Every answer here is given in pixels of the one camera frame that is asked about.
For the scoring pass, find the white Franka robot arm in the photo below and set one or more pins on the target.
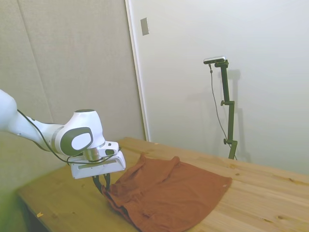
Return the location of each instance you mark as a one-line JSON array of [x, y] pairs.
[[79, 130]]

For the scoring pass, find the grey wall switch plate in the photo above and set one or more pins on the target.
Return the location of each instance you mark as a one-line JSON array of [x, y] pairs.
[[144, 26]]

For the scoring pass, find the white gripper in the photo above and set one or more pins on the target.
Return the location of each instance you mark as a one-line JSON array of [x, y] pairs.
[[99, 168]]

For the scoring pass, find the grey exterior camera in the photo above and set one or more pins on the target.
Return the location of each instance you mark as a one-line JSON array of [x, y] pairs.
[[214, 59]]

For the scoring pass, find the white vertical door trim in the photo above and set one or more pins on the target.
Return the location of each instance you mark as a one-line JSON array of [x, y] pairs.
[[137, 72]]

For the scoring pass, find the small yellow paper scrap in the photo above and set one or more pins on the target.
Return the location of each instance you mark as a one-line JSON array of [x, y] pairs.
[[39, 214]]

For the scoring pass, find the dark metal camera stand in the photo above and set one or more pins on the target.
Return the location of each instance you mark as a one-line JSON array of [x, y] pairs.
[[229, 116]]

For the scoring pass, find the red-brown cloth shorts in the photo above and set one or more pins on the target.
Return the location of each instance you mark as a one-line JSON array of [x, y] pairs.
[[169, 191]]

